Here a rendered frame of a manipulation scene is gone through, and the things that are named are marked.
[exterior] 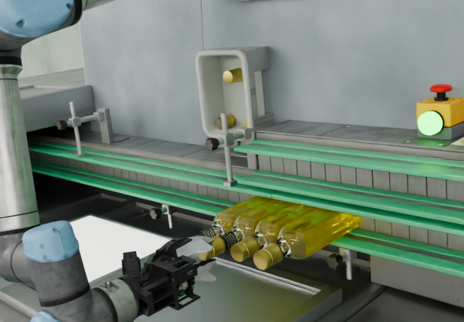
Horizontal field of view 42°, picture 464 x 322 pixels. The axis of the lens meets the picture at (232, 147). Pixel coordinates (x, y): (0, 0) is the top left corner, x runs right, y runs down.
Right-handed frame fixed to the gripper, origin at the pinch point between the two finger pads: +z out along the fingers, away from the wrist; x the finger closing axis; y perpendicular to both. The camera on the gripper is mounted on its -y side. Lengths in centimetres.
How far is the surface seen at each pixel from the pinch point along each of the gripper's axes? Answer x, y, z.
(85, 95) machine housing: 17, -100, 40
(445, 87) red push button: 26, 29, 39
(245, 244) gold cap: 1.5, 6.6, 3.9
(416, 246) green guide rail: -2.8, 27.9, 27.8
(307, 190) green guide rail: 6.3, 7.0, 22.7
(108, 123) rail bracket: 11, -77, 33
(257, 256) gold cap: 1.0, 11.0, 2.3
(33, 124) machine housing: 11, -100, 20
